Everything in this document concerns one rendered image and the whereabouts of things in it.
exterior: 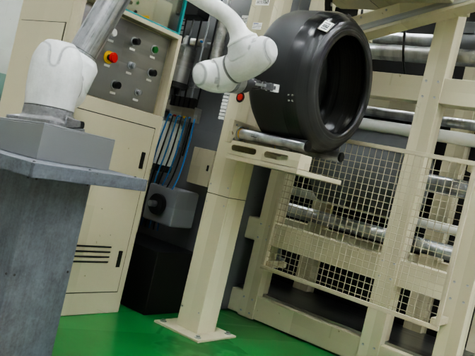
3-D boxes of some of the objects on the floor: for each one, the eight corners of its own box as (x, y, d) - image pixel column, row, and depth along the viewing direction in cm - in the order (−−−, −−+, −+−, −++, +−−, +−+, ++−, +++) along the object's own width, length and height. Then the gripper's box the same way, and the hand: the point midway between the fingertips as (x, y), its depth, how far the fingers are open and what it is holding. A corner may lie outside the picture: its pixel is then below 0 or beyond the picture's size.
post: (174, 325, 273) (302, -224, 269) (194, 324, 284) (318, -205, 279) (195, 336, 265) (329, -230, 261) (215, 334, 276) (343, -211, 271)
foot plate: (153, 321, 272) (155, 316, 272) (193, 318, 293) (194, 313, 293) (197, 343, 256) (198, 337, 256) (235, 337, 277) (237, 333, 277)
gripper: (254, 72, 210) (293, 80, 228) (226, 68, 218) (265, 77, 236) (251, 94, 211) (290, 100, 229) (223, 90, 219) (262, 96, 237)
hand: (272, 87), depth 230 cm, fingers closed
